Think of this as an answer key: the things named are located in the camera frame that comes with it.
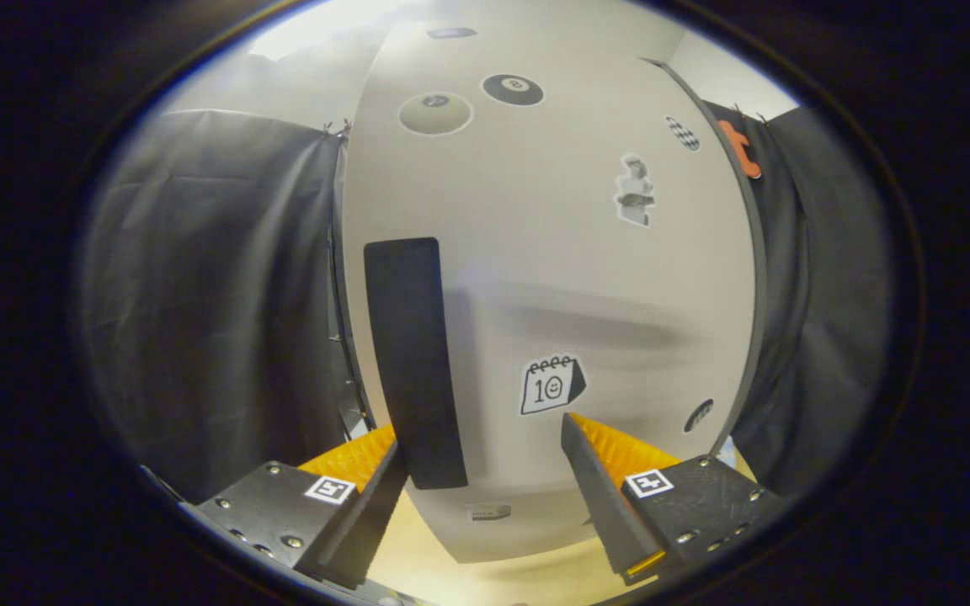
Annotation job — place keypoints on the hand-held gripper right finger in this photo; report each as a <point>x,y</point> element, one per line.
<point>603,505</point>

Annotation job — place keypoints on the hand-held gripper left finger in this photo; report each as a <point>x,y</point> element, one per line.
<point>371,522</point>

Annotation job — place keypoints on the grey cabinet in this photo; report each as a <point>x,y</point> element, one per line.
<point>759,278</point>

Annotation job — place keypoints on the black backdrop cloth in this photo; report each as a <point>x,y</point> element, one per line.
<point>199,295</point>

